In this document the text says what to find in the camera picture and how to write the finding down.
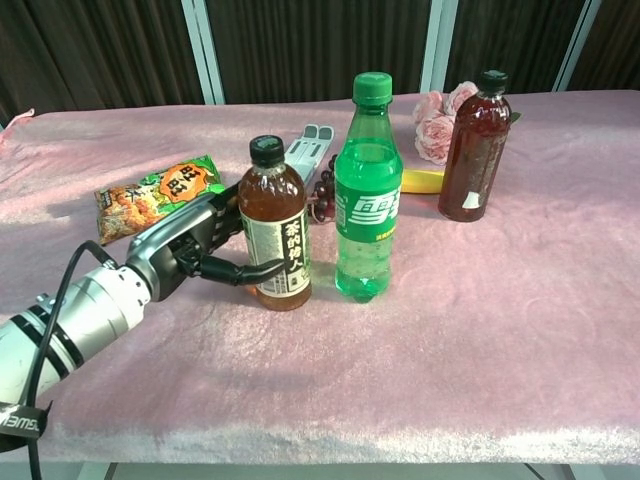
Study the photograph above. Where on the pink plush tablecloth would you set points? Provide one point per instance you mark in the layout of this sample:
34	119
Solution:
350	370

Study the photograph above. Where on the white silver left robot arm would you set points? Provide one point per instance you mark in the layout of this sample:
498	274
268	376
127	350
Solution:
95	310

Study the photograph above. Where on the dark brown curtain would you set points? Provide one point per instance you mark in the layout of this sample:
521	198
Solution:
320	45

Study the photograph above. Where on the white folding laptop stand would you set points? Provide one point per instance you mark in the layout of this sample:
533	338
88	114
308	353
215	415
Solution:
312	150

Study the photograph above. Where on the pale blue window post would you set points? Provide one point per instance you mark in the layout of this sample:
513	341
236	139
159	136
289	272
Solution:
202	50
437	45
577	45

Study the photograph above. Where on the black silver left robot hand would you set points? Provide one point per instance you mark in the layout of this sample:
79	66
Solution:
165	240

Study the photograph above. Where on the pink artificial rose bouquet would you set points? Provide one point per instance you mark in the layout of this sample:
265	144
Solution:
435	132

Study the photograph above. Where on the green orange snack bag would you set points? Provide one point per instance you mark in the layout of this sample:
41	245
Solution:
150	200

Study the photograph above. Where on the purple grape bunch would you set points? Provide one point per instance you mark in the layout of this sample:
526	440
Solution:
324	197

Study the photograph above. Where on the labelled amber tea bottle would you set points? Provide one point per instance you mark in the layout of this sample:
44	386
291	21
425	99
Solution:
272	210

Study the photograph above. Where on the unlabelled red drink bottle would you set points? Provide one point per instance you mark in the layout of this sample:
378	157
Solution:
475	150

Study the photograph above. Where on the yellow banana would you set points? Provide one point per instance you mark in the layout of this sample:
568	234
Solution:
422	181

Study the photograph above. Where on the green Sprite soda bottle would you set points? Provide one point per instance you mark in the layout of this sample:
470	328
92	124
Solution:
367	200

